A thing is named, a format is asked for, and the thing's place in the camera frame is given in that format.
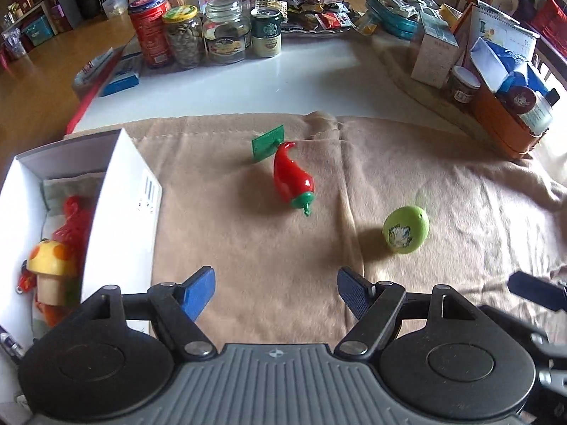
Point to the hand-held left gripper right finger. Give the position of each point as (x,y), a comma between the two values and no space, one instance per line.
(352,294)

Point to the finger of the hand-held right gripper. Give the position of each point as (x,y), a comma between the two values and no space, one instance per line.
(536,290)

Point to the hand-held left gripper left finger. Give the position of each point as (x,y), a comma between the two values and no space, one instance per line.
(199,292)

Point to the green egg toy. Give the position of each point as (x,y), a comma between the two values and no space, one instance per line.
(405,230)

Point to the white cardboard box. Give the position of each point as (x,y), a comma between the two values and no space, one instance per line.
(124,230)

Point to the red chili pepper toy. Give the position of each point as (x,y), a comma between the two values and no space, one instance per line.
(292,177)

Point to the red butterfly cutout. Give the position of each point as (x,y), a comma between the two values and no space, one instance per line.
(73,219)

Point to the orange toy hammer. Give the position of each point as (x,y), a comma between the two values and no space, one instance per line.
(53,314)

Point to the yellow mushroom toy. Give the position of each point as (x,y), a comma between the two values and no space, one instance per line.
(48,261)

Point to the red toy train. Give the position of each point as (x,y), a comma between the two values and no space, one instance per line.
(26,283)

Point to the beige blanket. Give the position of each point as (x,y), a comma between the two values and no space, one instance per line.
(248,239)

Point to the orange basket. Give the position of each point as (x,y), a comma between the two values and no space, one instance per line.
(496,124)

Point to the white bottle black cap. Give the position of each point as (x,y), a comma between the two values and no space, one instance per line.
(538,115)

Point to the round brown lid jar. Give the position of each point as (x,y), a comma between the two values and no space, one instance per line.
(520,97)

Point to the beige woven mat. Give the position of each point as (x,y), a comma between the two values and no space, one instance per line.
(416,97)

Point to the small dark jar white lid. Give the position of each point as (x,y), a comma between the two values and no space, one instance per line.
(463,86)

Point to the blue flat box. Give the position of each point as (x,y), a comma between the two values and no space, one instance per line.
(122,79)

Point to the blue and white bag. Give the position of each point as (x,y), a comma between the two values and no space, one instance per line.
(491,59)

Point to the beige carton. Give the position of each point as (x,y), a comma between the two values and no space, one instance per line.
(432,59)

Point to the white toothpaste box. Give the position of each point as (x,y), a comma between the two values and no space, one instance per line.
(95,66)

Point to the seed jar with yellow lid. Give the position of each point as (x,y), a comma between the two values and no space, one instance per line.
(184,40)

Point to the labelled glass jar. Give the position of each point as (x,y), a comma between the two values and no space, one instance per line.
(226,35)

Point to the desk calendar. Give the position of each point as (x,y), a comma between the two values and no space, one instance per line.
(500,31)

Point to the green and white coffee can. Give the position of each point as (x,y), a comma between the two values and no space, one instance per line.
(265,35)

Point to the red tin can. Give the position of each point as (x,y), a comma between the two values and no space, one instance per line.
(150,31)

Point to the teal tin of packets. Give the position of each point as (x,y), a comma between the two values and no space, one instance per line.
(390,13)

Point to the tray of snack packets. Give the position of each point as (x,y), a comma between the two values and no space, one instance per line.
(310,6)

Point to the blue storage bin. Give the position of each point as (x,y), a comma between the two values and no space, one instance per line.
(39,31)

